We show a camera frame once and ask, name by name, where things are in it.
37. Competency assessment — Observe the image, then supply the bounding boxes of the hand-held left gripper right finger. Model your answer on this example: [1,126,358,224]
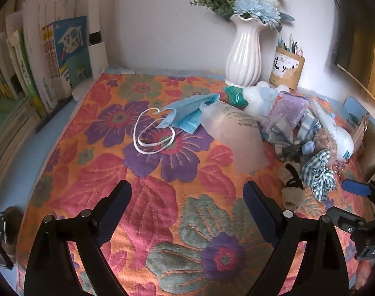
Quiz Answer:
[243,181,351,296]

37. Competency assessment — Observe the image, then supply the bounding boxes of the light blue chair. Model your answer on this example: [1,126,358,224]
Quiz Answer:
[343,96,370,127]

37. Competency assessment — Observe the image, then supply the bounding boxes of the green checkered cloth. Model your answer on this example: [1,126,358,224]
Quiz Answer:
[301,149,337,204]

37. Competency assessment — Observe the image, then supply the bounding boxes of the green packet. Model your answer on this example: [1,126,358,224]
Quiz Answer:
[223,86,248,108]

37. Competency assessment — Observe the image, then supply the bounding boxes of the bundle of pens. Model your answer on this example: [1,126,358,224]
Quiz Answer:
[277,33,303,56]

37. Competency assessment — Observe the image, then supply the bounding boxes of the white ribbed vase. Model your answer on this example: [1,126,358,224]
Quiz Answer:
[225,15,262,87]

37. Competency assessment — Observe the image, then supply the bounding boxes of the beige handbag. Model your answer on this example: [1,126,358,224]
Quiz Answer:
[351,112,370,156]

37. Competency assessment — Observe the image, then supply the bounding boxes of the printed tissue packet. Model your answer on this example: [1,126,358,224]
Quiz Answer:
[261,94,309,133]

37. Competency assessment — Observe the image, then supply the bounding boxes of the beige and black sock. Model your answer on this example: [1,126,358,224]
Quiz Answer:
[278,160,307,212]

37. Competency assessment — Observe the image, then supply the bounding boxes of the brown plush toy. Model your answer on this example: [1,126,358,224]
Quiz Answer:
[303,128,337,156]

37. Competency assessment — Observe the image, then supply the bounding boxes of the blue face mask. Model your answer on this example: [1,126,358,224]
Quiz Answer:
[134,93,220,155]

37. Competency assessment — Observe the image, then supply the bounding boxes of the row of standing books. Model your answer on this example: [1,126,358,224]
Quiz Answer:
[0,0,92,114]

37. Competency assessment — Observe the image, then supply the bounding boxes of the black monitor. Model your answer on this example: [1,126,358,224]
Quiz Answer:
[331,0,375,108]

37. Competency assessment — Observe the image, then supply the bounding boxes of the white plush rabbit keychain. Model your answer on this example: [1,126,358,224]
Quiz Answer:
[309,97,355,161]

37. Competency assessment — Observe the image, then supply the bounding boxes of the bamboo pen holder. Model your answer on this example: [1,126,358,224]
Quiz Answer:
[269,46,306,92]

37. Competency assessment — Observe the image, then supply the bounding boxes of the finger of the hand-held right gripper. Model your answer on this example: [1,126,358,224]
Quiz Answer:
[341,178,375,198]
[325,206,367,233]

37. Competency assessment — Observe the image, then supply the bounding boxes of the translucent plastic bag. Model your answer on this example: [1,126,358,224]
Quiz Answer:
[200,102,270,175]

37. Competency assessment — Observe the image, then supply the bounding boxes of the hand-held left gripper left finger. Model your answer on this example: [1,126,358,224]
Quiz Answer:
[24,180,133,296]

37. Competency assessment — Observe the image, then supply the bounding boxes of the floral woven blanket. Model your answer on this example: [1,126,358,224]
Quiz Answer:
[17,72,375,296]

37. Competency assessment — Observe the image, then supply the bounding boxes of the grey plaid cloth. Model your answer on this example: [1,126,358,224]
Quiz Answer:
[268,114,320,161]

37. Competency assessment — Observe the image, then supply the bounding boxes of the blue and white artificial flowers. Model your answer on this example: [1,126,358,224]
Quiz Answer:
[189,0,296,33]

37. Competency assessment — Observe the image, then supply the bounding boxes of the small white plush toy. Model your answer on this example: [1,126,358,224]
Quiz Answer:
[241,81,290,111]

